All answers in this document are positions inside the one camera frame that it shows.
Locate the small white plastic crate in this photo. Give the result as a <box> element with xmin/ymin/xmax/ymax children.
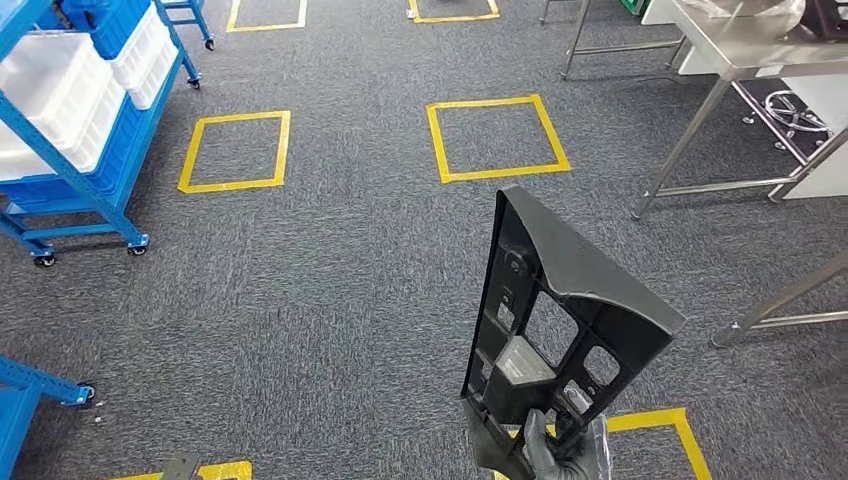
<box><xmin>109</xmin><ymin>3</ymin><xmax>172</xmax><ymax>74</ymax></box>
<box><xmin>129</xmin><ymin>40</ymin><xmax>180</xmax><ymax>111</ymax></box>

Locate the blue plastic crate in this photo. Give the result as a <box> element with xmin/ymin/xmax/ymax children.
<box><xmin>0</xmin><ymin>99</ymin><xmax>144</xmax><ymax>207</ymax></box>
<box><xmin>59</xmin><ymin>0</ymin><xmax>154</xmax><ymax>61</ymax></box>

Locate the chrome chair base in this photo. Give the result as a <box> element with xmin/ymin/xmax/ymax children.
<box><xmin>763</xmin><ymin>89</ymin><xmax>831</xmax><ymax>134</ymax></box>

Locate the blue metal shelf rack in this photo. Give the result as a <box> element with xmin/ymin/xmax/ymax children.
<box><xmin>0</xmin><ymin>354</ymin><xmax>95</xmax><ymax>480</ymax></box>

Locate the yellow floor tape square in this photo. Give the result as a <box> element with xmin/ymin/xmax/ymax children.
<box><xmin>493</xmin><ymin>407</ymin><xmax>713</xmax><ymax>480</ymax></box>
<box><xmin>99</xmin><ymin>460</ymin><xmax>253</xmax><ymax>480</ymax></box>

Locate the steel table with black parts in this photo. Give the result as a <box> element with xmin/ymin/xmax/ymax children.
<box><xmin>632</xmin><ymin>0</ymin><xmax>848</xmax><ymax>221</ymax></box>

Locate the blue wheeled rack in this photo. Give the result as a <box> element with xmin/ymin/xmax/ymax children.
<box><xmin>0</xmin><ymin>0</ymin><xmax>203</xmax><ymax>268</ymax></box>
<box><xmin>153</xmin><ymin>0</ymin><xmax>217</xmax><ymax>53</ymax></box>

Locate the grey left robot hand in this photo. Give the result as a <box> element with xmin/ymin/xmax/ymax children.
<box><xmin>160</xmin><ymin>455</ymin><xmax>201</xmax><ymax>480</ymax></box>

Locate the steel frame table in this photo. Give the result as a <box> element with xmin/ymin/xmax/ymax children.
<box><xmin>538</xmin><ymin>0</ymin><xmax>688</xmax><ymax>82</ymax></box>

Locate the black plastic panel part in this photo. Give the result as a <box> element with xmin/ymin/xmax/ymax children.
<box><xmin>461</xmin><ymin>185</ymin><xmax>688</xmax><ymax>480</ymax></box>

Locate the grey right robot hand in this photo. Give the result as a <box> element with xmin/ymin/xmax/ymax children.
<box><xmin>521</xmin><ymin>390</ymin><xmax>612</xmax><ymax>480</ymax></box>

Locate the large white plastic crate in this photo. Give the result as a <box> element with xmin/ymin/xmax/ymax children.
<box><xmin>0</xmin><ymin>31</ymin><xmax>127</xmax><ymax>181</ymax></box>

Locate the clear plastic wrap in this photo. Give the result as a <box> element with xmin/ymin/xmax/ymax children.
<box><xmin>682</xmin><ymin>0</ymin><xmax>808</xmax><ymax>38</ymax></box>

